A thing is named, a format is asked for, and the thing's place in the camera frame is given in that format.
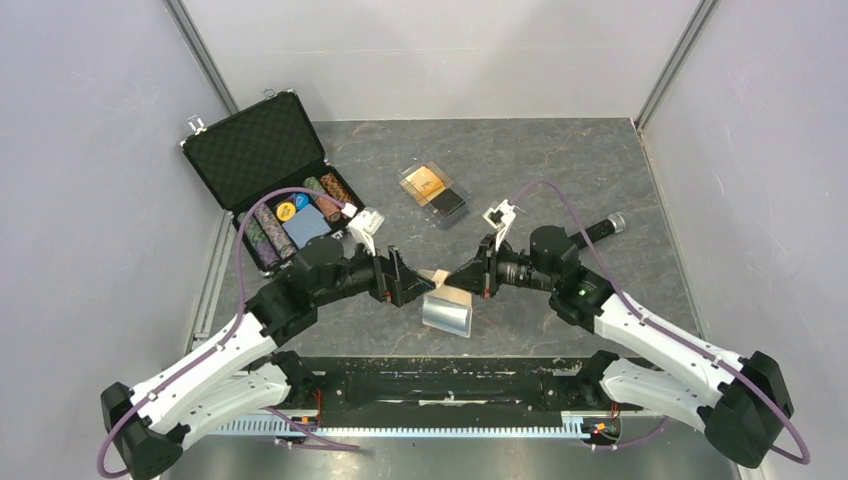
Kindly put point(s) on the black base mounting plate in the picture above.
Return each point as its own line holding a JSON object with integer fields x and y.
{"x": 442, "y": 392}

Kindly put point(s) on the tan leather card holder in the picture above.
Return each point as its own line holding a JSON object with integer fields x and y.
{"x": 446, "y": 308}

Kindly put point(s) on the yellow dealer chip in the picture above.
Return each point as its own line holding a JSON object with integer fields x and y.
{"x": 285, "y": 210}

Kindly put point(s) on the orange black chip stack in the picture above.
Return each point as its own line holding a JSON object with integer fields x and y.
{"x": 333, "y": 185}

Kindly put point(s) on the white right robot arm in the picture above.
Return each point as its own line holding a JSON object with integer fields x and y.
{"x": 739, "y": 403}

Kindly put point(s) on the black cylindrical flashlight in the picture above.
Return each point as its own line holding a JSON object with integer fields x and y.
{"x": 613, "y": 224}

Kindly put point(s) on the black poker chip case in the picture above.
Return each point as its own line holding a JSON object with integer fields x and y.
{"x": 270, "y": 145}

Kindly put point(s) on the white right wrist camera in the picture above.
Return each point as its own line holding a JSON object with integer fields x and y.
{"x": 500, "y": 217}

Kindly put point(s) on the pink chip stack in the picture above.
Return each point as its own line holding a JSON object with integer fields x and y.
{"x": 330, "y": 210}

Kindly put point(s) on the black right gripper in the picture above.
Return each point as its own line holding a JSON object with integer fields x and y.
{"x": 480, "y": 275}

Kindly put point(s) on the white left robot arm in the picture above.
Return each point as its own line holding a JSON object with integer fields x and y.
{"x": 235, "y": 371}

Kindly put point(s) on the clear acrylic card box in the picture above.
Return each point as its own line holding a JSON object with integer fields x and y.
{"x": 448, "y": 182}

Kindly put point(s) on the black VIP card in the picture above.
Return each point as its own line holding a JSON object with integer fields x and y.
{"x": 449, "y": 206}

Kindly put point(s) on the green chip stack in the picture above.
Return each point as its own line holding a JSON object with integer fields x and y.
{"x": 253, "y": 231}

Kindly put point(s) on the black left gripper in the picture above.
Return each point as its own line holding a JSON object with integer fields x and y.
{"x": 395, "y": 283}

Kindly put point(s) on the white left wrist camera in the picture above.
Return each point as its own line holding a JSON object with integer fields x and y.
{"x": 363, "y": 225}

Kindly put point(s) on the blue patterned card deck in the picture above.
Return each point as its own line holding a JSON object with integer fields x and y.
{"x": 305, "y": 225}

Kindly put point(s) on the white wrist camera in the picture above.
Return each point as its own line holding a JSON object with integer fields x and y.
{"x": 500, "y": 217}
{"x": 363, "y": 225}

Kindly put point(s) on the purple chip stack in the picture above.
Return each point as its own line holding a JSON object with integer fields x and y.
{"x": 281, "y": 244}

